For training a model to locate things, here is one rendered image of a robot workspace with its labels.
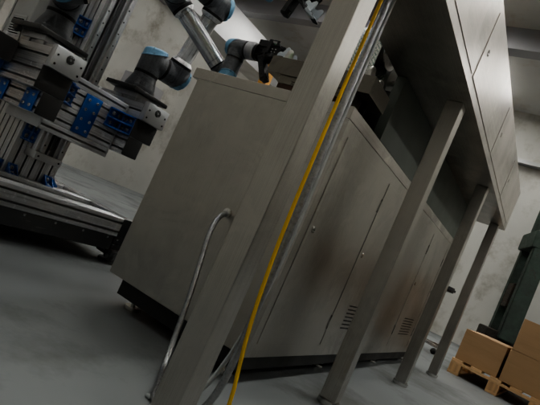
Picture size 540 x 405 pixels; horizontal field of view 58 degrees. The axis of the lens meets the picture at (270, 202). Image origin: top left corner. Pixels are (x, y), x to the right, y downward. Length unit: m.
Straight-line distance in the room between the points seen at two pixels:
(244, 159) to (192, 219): 0.27
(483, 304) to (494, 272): 0.56
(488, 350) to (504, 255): 4.58
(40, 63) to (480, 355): 3.73
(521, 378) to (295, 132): 3.69
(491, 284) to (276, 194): 8.02
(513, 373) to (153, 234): 3.31
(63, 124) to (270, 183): 1.47
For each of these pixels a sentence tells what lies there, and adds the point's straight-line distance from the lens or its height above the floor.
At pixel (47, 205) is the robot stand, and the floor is 0.19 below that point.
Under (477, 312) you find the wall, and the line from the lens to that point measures 8.80.
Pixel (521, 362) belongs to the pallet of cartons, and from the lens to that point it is 4.39.
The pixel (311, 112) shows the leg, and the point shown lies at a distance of 0.92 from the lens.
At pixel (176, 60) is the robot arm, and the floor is 1.04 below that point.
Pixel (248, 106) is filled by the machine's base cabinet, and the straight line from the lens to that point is 1.65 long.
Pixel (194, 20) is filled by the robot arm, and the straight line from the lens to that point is 2.24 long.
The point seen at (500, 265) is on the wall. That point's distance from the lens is 8.85.
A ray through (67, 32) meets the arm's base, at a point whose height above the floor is 0.85.
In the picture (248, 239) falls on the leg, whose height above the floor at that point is 0.43.
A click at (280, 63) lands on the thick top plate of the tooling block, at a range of 1.75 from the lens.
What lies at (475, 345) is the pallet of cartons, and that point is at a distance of 4.44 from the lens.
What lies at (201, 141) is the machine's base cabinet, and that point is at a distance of 1.71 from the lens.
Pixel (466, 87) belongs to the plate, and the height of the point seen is 1.14.
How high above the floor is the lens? 0.47
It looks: 3 degrees up
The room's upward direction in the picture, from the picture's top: 24 degrees clockwise
